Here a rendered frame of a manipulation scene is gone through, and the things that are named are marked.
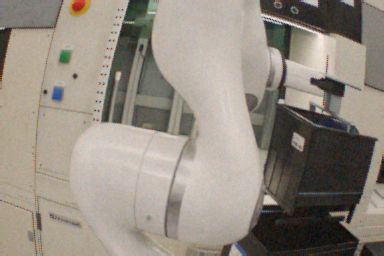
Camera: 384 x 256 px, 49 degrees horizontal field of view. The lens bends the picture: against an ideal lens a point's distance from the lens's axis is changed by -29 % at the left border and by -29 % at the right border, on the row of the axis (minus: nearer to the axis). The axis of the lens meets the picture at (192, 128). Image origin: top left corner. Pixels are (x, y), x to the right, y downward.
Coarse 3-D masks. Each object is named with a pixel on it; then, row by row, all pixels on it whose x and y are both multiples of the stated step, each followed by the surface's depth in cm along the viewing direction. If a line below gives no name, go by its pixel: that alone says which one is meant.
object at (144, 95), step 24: (72, 0) 123; (72, 48) 126; (144, 48) 210; (144, 72) 219; (120, 96) 218; (144, 96) 219; (168, 96) 221; (264, 96) 224; (120, 120) 221; (144, 120) 222; (168, 120) 221; (264, 120) 221; (264, 144) 221
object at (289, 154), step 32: (288, 128) 105; (320, 128) 91; (352, 128) 93; (288, 160) 102; (320, 160) 94; (352, 160) 97; (288, 192) 99; (320, 192) 96; (352, 192) 98; (288, 224) 101
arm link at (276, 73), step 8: (272, 48) 98; (272, 56) 95; (280, 56) 96; (272, 64) 95; (280, 64) 95; (272, 72) 95; (280, 72) 96; (272, 80) 96; (280, 80) 96; (272, 88) 98
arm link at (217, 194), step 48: (192, 0) 55; (240, 0) 57; (192, 48) 55; (240, 48) 59; (192, 96) 56; (240, 96) 58; (192, 144) 60; (240, 144) 56; (192, 192) 56; (240, 192) 56; (192, 240) 59
